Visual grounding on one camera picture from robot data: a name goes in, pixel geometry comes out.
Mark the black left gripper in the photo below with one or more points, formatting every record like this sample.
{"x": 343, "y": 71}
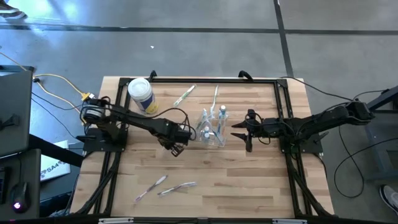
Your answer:
{"x": 174, "y": 132}

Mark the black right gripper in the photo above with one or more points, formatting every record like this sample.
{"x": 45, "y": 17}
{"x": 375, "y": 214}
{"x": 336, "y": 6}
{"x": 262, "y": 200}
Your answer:
{"x": 259, "y": 129}

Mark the clear acrylic organizer box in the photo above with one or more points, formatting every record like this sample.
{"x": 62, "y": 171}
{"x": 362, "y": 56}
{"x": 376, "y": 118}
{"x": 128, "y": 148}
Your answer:
{"x": 210, "y": 142}

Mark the white toothbrush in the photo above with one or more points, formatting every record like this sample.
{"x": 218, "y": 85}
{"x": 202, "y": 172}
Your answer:
{"x": 177, "y": 188}

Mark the green toothbrush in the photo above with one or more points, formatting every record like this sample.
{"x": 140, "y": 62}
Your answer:
{"x": 184, "y": 95}
{"x": 214, "y": 99}

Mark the maroon toothbrush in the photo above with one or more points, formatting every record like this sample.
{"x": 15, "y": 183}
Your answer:
{"x": 151, "y": 188}

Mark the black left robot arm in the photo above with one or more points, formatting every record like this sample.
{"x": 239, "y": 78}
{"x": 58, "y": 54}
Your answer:
{"x": 133, "y": 119}

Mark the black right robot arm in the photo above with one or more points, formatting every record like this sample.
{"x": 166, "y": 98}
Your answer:
{"x": 326, "y": 119}

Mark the disinfecting wipes canister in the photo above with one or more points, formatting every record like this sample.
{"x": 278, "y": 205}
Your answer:
{"x": 140, "y": 90}

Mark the white printed box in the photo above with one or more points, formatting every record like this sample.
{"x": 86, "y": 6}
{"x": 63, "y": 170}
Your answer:
{"x": 54, "y": 165}

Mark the grey metal stand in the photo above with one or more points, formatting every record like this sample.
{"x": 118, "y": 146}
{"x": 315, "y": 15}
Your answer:
{"x": 374, "y": 149}

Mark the dark side desk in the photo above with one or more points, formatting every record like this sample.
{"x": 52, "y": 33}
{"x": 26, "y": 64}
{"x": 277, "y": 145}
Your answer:
{"x": 31, "y": 174}

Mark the person's shoe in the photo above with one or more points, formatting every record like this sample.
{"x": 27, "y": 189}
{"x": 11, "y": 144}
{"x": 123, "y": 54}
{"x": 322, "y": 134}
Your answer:
{"x": 390, "y": 199}
{"x": 12, "y": 14}

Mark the black computer mouse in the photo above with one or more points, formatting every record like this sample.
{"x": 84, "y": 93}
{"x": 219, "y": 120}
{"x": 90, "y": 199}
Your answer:
{"x": 19, "y": 196}

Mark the grey equipment case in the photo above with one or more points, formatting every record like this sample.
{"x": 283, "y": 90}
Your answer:
{"x": 15, "y": 102}

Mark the black aluminium table frame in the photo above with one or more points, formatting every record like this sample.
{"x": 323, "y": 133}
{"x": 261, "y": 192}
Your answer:
{"x": 202, "y": 80}

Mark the silver bracket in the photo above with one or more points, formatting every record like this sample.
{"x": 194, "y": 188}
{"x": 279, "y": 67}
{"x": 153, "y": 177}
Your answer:
{"x": 289, "y": 221}
{"x": 115, "y": 221}

